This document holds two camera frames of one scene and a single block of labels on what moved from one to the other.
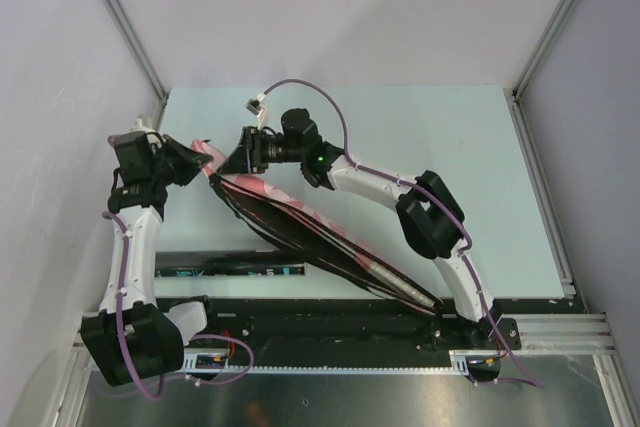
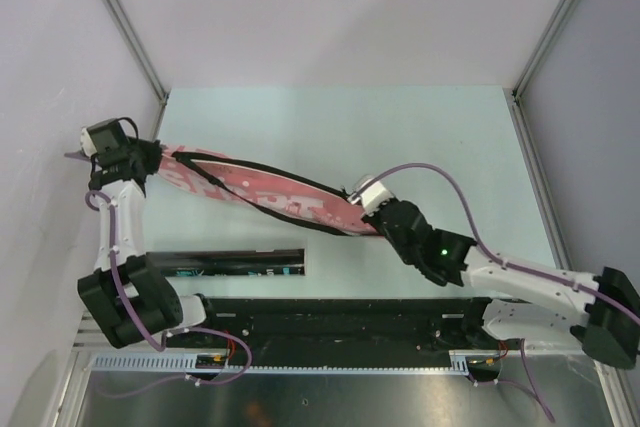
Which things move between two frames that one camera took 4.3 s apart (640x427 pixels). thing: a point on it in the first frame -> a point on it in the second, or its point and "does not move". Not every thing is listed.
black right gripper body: [252, 148] -> [374, 218]
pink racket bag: [319, 238] -> [223, 178]
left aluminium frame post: [140, 52] does not move
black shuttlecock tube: [224, 263] does not move
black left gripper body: [173, 163] -> [147, 152]
